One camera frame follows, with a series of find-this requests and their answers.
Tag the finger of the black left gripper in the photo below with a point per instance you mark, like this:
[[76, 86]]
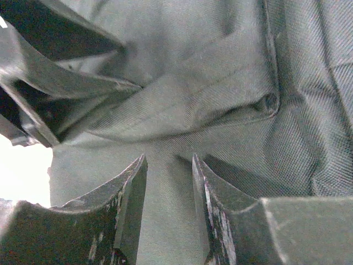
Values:
[[43, 96]]

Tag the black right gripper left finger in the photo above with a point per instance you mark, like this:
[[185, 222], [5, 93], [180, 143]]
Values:
[[100, 227]]

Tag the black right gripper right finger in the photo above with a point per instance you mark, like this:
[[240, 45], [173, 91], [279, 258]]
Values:
[[238, 229]]

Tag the black student backpack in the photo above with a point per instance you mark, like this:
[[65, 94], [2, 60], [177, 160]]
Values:
[[261, 91]]

